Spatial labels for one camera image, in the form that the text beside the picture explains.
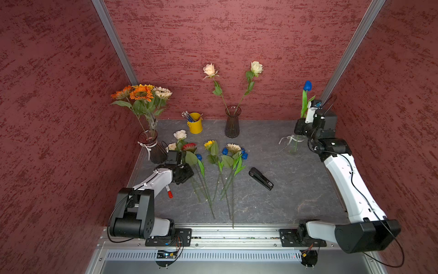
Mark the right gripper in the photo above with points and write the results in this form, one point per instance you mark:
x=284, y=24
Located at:
x=299, y=129

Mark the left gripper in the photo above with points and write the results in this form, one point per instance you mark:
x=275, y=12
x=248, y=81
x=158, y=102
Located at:
x=189, y=174

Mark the red gerbera flower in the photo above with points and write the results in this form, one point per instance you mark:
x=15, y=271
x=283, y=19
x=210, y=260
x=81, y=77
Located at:
x=199, y=183

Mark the cream rose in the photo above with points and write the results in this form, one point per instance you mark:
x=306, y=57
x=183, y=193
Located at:
x=172, y=147
x=256, y=69

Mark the white rose top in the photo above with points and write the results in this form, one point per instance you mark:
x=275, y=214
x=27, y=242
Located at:
x=180, y=135

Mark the white rose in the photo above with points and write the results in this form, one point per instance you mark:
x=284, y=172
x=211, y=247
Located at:
x=180, y=135
x=211, y=73

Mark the cream gerbera flower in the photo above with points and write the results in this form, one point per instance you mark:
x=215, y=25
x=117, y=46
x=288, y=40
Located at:
x=161, y=96

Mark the orange gerbera flower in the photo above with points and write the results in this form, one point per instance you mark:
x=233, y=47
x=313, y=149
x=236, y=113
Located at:
x=122, y=98

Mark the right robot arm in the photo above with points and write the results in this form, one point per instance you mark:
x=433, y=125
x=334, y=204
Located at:
x=369, y=228

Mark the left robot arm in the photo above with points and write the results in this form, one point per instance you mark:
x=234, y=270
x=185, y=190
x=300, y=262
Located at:
x=133, y=216

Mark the red white marker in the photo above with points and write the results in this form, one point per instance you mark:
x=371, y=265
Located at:
x=170, y=195

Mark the clear glass vase with ribbon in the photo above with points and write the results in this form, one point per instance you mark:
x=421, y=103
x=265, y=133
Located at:
x=292, y=143

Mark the yellow pen cup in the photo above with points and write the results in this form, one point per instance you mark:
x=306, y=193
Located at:
x=196, y=126

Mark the left dark glass vase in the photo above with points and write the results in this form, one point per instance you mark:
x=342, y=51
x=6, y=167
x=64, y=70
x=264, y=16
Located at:
x=156, y=152

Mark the pens in cup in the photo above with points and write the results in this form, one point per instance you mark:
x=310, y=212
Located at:
x=187, y=116

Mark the middle dark ribbed vase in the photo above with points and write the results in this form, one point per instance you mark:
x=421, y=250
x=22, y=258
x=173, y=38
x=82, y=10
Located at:
x=232, y=128

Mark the black stapler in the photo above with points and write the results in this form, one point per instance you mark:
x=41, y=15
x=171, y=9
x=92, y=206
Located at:
x=259, y=177

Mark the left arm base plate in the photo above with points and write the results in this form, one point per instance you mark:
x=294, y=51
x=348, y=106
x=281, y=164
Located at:
x=180, y=238

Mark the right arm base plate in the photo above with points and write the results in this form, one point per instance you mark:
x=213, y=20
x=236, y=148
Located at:
x=299, y=238

